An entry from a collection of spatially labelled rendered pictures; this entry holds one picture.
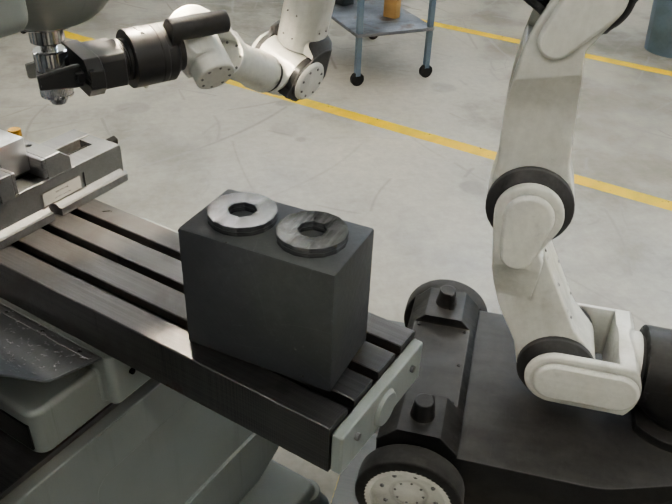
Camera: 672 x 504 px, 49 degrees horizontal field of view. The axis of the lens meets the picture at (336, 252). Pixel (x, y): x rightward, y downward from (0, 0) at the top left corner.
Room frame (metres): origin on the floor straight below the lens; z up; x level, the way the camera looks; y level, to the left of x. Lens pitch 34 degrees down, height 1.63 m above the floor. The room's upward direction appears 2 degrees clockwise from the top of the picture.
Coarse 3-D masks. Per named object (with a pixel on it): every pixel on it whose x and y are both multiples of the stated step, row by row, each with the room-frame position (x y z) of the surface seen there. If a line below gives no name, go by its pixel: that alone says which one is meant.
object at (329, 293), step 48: (240, 192) 0.86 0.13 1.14; (192, 240) 0.78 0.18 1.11; (240, 240) 0.76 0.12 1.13; (288, 240) 0.75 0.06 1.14; (336, 240) 0.75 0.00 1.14; (192, 288) 0.78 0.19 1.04; (240, 288) 0.75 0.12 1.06; (288, 288) 0.72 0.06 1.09; (336, 288) 0.70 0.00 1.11; (192, 336) 0.78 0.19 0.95; (240, 336) 0.75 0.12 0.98; (288, 336) 0.72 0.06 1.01; (336, 336) 0.71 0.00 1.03
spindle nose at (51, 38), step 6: (30, 36) 1.00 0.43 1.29; (36, 36) 0.99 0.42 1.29; (42, 36) 0.99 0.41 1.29; (48, 36) 1.00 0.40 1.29; (54, 36) 1.00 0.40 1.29; (60, 36) 1.01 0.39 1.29; (30, 42) 1.00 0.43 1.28; (36, 42) 0.99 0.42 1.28; (42, 42) 0.99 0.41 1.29; (48, 42) 1.00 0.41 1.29; (54, 42) 1.00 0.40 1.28; (60, 42) 1.01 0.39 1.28
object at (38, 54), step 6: (36, 48) 1.01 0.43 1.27; (60, 48) 1.02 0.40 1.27; (66, 48) 1.02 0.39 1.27; (36, 54) 1.00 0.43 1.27; (42, 54) 0.99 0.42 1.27; (48, 54) 1.00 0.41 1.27; (54, 54) 1.00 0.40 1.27; (60, 54) 1.00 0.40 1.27; (66, 54) 1.02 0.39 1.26; (42, 60) 0.99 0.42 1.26; (48, 60) 0.99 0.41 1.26; (54, 60) 1.00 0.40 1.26
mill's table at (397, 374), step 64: (0, 256) 0.97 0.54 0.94; (64, 256) 0.98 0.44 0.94; (128, 256) 0.99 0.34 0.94; (64, 320) 0.88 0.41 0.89; (128, 320) 0.83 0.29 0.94; (384, 320) 0.85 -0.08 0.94; (192, 384) 0.75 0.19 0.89; (256, 384) 0.71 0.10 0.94; (384, 384) 0.73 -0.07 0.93; (320, 448) 0.64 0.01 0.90
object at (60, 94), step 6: (36, 60) 1.00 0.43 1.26; (60, 60) 1.00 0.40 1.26; (66, 60) 1.01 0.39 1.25; (36, 66) 1.00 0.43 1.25; (42, 66) 0.99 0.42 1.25; (48, 66) 0.99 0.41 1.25; (54, 66) 1.00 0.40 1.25; (60, 66) 1.00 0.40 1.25; (36, 72) 1.00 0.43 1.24; (42, 72) 0.99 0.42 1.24; (48, 90) 0.99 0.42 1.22; (54, 90) 0.99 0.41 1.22; (60, 90) 1.00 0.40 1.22; (66, 90) 1.00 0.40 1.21; (72, 90) 1.02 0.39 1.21; (42, 96) 1.00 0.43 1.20; (48, 96) 0.99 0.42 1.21; (54, 96) 0.99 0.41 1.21; (60, 96) 1.00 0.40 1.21; (66, 96) 1.00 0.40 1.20
